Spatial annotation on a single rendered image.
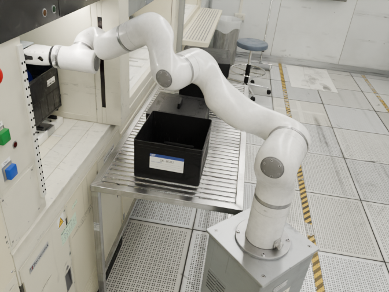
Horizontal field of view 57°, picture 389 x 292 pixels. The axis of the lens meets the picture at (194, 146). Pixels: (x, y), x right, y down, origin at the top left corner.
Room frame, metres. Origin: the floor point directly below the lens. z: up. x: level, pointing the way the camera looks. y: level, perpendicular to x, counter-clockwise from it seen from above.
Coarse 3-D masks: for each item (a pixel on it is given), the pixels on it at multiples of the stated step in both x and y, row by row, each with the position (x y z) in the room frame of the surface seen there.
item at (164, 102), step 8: (160, 96) 1.79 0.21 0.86; (168, 96) 1.79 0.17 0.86; (176, 96) 1.81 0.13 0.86; (184, 96) 1.82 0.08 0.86; (152, 104) 1.68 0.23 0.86; (160, 104) 1.68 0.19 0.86; (168, 104) 1.69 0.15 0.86; (176, 104) 1.70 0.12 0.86; (184, 104) 1.71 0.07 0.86; (192, 104) 1.72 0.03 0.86; (200, 104) 1.73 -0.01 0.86; (176, 112) 1.61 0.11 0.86; (184, 112) 1.62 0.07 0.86; (192, 112) 1.63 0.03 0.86; (200, 112) 1.64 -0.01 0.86; (208, 112) 1.78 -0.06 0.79
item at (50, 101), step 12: (36, 72) 1.39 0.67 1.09; (48, 72) 1.31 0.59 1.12; (36, 84) 1.22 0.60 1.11; (48, 84) 1.30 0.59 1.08; (36, 96) 1.21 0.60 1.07; (48, 96) 1.29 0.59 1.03; (60, 96) 1.38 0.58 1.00; (36, 108) 1.20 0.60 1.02; (48, 108) 1.28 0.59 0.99; (36, 120) 1.19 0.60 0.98
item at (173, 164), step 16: (160, 112) 1.46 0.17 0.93; (144, 128) 1.33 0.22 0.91; (160, 128) 1.46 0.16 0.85; (176, 128) 1.45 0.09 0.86; (192, 128) 1.44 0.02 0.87; (208, 128) 1.43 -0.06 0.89; (144, 144) 1.19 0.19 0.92; (160, 144) 1.18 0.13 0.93; (176, 144) 1.42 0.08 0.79; (192, 144) 1.44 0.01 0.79; (208, 144) 1.40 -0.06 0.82; (144, 160) 1.19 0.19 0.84; (160, 160) 1.18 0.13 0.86; (176, 160) 1.17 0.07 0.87; (192, 160) 1.17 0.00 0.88; (144, 176) 1.19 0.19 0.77; (160, 176) 1.18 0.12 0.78; (176, 176) 1.17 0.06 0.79; (192, 176) 1.16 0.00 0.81
